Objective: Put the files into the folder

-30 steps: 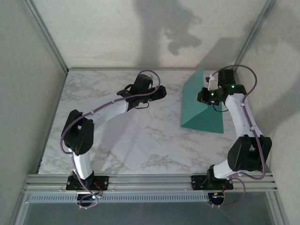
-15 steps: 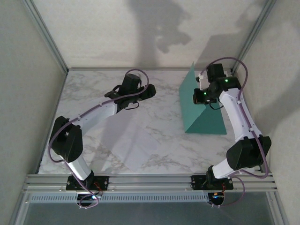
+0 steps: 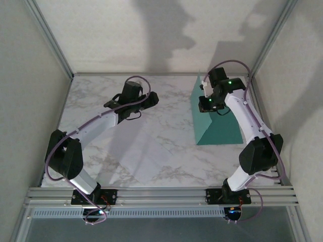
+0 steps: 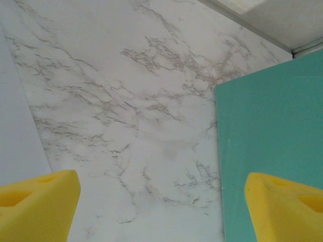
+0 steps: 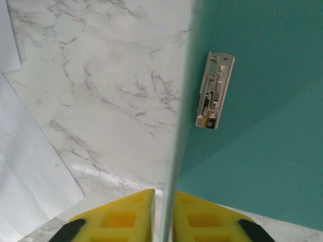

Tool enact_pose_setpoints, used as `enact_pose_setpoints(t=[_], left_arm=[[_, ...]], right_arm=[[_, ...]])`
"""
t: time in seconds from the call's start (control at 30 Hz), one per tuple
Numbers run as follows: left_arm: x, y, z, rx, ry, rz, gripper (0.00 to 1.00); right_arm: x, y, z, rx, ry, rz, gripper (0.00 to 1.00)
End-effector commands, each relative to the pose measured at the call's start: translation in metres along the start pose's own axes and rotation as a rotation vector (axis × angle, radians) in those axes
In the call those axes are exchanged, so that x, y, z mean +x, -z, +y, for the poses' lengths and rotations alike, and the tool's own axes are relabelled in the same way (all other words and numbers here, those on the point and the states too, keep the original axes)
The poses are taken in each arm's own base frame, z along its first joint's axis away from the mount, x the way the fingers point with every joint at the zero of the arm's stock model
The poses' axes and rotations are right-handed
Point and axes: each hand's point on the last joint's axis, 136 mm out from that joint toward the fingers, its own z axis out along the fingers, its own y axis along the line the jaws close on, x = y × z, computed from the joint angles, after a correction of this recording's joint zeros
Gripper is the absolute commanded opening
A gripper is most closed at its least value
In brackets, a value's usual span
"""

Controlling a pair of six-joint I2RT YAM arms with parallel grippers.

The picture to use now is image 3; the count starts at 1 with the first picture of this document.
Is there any green folder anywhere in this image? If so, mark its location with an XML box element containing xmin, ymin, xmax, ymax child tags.
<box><xmin>189</xmin><ymin>69</ymin><xmax>243</xmax><ymax>146</ymax></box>

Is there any controller board with LED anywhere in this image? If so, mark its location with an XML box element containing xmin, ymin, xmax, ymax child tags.
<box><xmin>82</xmin><ymin>206</ymin><xmax>110</xmax><ymax>219</ymax></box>
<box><xmin>224</xmin><ymin>206</ymin><xmax>243</xmax><ymax>220</ymax></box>

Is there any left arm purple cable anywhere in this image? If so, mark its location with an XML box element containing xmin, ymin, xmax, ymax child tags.
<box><xmin>44</xmin><ymin>75</ymin><xmax>152</xmax><ymax>226</ymax></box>

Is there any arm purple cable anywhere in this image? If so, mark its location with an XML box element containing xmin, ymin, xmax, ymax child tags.
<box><xmin>44</xmin><ymin>75</ymin><xmax>152</xmax><ymax>226</ymax></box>
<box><xmin>206</xmin><ymin>59</ymin><xmax>287</xmax><ymax>224</ymax></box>

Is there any thin aluminium table rail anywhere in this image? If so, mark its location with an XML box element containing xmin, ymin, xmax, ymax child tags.
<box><xmin>72</xmin><ymin>72</ymin><xmax>250</xmax><ymax>78</ymax></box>

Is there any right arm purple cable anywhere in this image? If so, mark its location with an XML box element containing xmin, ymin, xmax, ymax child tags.
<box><xmin>206</xmin><ymin>59</ymin><xmax>287</xmax><ymax>224</ymax></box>

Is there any aluminium side rail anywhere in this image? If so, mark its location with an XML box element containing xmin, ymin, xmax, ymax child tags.
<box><xmin>246</xmin><ymin>75</ymin><xmax>295</xmax><ymax>189</ymax></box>

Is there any aluminium frame post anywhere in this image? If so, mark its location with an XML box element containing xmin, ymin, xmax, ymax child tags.
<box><xmin>248</xmin><ymin>0</ymin><xmax>300</xmax><ymax>79</ymax></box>
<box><xmin>24</xmin><ymin>0</ymin><xmax>75</xmax><ymax>79</ymax></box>

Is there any wide aluminium frame rail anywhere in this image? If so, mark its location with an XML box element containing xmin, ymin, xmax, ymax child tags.
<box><xmin>24</xmin><ymin>186</ymin><xmax>300</xmax><ymax>208</ymax></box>

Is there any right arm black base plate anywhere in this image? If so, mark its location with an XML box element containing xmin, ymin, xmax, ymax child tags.
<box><xmin>205</xmin><ymin>188</ymin><xmax>252</xmax><ymax>205</ymax></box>

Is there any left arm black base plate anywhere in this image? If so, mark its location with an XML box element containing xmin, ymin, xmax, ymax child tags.
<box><xmin>71</xmin><ymin>189</ymin><xmax>119</xmax><ymax>205</ymax></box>

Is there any grey slotted cable duct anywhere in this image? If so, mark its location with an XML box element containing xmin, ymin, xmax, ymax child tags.
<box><xmin>29</xmin><ymin>208</ymin><xmax>227</xmax><ymax>219</ymax></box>

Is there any aluminium lower frame leg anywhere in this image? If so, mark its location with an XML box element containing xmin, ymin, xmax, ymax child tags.
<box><xmin>9</xmin><ymin>205</ymin><xmax>35</xmax><ymax>242</ymax></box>
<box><xmin>287</xmin><ymin>205</ymin><xmax>312</xmax><ymax>242</ymax></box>

